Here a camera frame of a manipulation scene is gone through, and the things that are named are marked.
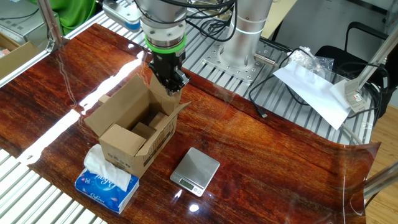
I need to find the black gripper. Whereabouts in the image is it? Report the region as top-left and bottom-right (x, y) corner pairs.
(147, 52), (191, 96)

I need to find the brown cardboard box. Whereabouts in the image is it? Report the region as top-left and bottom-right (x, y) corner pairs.
(84, 73), (191, 179)

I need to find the cardboard storage box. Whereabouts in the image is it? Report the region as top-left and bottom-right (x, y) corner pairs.
(0, 32), (41, 80)

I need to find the pale wooden block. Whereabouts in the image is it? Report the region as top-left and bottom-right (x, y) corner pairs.
(148, 111), (169, 129)
(131, 121), (157, 140)

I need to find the silver digital scale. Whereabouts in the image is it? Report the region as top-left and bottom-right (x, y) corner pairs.
(169, 147), (221, 198)

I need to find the wood grain table mat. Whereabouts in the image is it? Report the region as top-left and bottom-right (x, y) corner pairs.
(0, 23), (382, 224)

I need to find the white tissue sheet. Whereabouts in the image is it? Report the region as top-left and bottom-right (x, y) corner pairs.
(83, 143), (132, 192)

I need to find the person in green shirt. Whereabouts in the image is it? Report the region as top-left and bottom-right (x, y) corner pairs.
(29, 0), (99, 35)

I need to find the beige desk panel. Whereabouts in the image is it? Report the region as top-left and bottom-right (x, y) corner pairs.
(261, 0), (298, 40)

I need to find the blue tissue pack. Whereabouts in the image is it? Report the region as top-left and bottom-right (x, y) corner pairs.
(74, 167), (140, 215)

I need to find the white paper sheet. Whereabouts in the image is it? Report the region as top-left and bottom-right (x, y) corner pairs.
(272, 60), (352, 131)

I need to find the clear plastic bag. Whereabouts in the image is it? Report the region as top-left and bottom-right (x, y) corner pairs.
(285, 46), (335, 80)

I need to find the grey computer case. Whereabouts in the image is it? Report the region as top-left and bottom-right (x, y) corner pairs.
(0, 0), (60, 46)

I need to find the black office chair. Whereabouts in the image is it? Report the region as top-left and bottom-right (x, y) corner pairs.
(313, 21), (398, 119)

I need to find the white labelled device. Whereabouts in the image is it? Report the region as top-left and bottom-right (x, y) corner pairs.
(343, 79), (369, 113)

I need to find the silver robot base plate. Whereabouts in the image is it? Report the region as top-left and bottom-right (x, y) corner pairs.
(200, 34), (293, 84)

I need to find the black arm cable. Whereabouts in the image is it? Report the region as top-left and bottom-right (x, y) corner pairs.
(133, 0), (239, 43)

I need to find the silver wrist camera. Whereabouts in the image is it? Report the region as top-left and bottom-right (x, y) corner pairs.
(102, 0), (142, 32)

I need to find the black USB cable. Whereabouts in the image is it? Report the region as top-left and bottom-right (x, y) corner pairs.
(248, 47), (312, 119)

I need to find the aluminium frame post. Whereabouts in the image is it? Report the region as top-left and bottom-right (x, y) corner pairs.
(36, 0), (65, 52)
(363, 160), (398, 200)

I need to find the beige cable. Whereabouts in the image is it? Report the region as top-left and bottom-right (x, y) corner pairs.
(340, 123), (364, 146)

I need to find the aluminium stand post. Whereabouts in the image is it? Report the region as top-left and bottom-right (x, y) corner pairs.
(357, 26), (398, 91)

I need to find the black cable bundle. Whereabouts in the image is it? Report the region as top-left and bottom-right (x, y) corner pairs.
(334, 60), (391, 121)

